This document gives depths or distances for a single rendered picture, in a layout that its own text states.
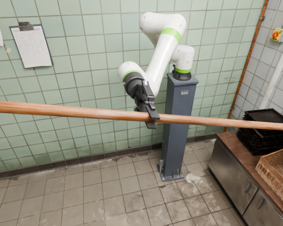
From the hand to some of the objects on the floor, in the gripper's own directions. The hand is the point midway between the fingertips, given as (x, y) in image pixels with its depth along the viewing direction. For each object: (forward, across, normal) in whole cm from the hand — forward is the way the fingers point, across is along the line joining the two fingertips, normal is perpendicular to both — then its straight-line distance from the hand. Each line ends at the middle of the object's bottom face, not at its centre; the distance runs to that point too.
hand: (151, 116), depth 62 cm
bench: (+47, +113, -156) cm, 198 cm away
